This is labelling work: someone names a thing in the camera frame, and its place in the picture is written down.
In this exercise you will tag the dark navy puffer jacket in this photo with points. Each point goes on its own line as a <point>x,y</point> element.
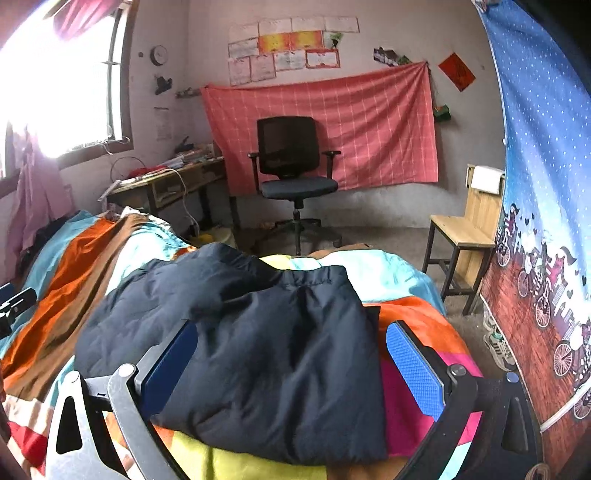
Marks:
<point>286,365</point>

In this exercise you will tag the black office chair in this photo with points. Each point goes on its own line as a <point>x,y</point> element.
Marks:
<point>290,166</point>

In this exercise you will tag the round wall clock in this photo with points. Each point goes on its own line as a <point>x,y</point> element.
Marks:
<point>158,55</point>

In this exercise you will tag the pink hanging garment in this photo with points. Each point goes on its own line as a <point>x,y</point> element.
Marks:
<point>40,198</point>

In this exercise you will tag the paper certificates on wall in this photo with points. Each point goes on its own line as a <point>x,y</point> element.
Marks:
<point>258,51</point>

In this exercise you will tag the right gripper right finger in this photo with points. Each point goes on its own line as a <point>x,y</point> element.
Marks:
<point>506,444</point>

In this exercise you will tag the wooden desk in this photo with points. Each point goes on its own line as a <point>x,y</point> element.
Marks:
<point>188,185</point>

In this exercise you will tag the sneakers on floor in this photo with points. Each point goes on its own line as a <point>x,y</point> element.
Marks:
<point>497,345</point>

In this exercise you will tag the colourful striped bed quilt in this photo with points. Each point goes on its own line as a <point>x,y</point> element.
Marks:
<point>378,277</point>

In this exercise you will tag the wooden chair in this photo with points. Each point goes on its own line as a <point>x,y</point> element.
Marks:
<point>471,235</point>

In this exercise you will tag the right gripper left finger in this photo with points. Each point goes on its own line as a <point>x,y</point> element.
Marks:
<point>80,446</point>

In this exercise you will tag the red diamond paper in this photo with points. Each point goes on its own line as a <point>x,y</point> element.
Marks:
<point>457,71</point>

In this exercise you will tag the pink checked wall cloth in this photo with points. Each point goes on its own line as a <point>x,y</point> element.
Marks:
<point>381,122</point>

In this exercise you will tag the yellow-lidded plastic tub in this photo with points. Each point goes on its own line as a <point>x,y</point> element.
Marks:
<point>217,234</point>

